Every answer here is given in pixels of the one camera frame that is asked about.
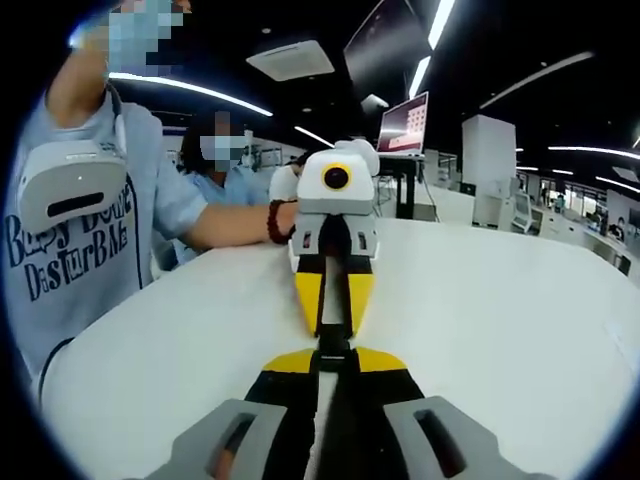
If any white ceiling air conditioner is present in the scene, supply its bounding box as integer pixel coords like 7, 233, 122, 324
245, 43, 336, 82

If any tall white cabinet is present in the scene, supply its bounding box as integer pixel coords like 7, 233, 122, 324
461, 113, 518, 230

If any white ceiling light strip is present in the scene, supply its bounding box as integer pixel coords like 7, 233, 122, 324
407, 54, 433, 100
293, 124, 336, 150
546, 144, 640, 162
108, 71, 275, 118
427, 0, 457, 51

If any black monitor stand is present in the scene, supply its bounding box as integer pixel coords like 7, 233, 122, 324
378, 152, 426, 220

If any black plastic buckle part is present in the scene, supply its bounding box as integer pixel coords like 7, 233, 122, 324
319, 322, 352, 352
311, 347, 358, 375

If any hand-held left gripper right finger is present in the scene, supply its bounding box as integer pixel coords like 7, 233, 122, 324
339, 348, 504, 480

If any white VR headset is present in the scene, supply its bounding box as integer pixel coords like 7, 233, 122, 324
16, 139, 130, 232

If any person in grey printed shirt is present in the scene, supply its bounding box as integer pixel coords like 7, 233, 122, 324
3, 89, 212, 384

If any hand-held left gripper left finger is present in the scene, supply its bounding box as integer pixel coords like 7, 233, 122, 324
167, 348, 322, 480

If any monitor with pink screen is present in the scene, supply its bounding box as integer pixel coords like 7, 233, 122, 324
375, 90, 431, 155

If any dark hanging ceiling panel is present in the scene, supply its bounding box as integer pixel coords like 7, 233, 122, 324
342, 0, 432, 95

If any dark red bead bracelet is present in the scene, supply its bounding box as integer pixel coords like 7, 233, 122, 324
266, 198, 298, 246

